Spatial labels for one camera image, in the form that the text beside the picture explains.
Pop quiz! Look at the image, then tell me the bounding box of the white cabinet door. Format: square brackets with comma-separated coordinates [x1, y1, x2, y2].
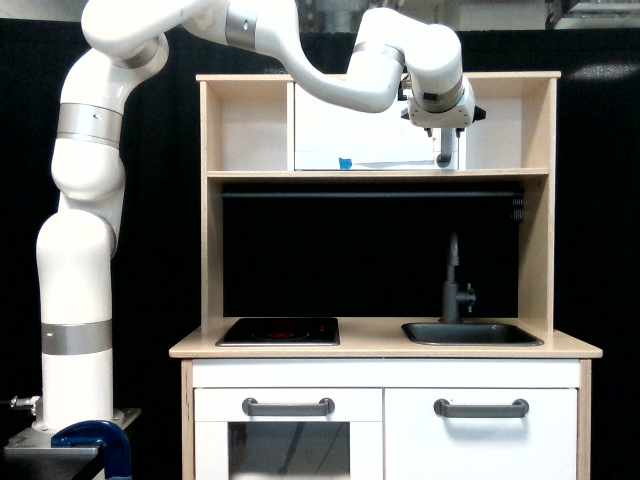
[384, 388, 577, 479]

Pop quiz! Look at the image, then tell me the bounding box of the blue C-clamp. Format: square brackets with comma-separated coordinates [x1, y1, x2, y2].
[50, 420, 133, 480]

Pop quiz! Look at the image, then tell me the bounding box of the white oven door with window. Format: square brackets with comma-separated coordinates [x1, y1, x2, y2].
[194, 388, 383, 479]

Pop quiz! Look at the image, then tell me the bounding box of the white microwave door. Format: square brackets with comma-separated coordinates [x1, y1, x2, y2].
[290, 85, 466, 171]

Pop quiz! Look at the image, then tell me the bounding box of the grey microwave door handle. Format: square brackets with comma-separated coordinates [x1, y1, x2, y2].
[434, 128, 454, 168]

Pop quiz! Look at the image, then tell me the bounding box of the blue tape piece bottom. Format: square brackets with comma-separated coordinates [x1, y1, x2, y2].
[339, 158, 352, 170]

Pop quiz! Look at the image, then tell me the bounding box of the grey cabinet door handle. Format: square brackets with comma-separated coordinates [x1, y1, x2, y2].
[433, 399, 529, 419]

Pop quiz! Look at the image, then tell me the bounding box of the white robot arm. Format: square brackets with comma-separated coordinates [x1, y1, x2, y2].
[36, 1, 477, 431]

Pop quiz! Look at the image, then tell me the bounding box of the grey toy sink basin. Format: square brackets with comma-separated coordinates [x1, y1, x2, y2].
[402, 322, 544, 346]

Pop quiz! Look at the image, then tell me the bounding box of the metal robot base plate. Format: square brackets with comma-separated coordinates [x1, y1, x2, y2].
[6, 407, 142, 452]

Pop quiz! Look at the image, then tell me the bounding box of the silver cable connector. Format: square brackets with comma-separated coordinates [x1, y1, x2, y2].
[0, 395, 41, 414]

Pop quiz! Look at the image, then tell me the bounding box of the grey hanging rail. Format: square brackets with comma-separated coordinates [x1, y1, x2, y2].
[222, 191, 524, 199]

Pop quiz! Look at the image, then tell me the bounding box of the black toy stove top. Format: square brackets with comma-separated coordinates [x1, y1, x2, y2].
[216, 317, 340, 346]

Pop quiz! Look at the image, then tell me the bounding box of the black support table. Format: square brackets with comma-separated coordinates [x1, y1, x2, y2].
[1, 449, 105, 479]

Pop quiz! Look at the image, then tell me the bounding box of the grey oven door handle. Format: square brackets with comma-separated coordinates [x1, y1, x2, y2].
[242, 398, 335, 417]

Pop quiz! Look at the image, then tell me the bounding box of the grey toy faucet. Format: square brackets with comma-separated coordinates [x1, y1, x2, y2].
[440, 232, 477, 324]

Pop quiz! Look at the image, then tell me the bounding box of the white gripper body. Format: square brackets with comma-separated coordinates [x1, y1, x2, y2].
[401, 76, 486, 130]

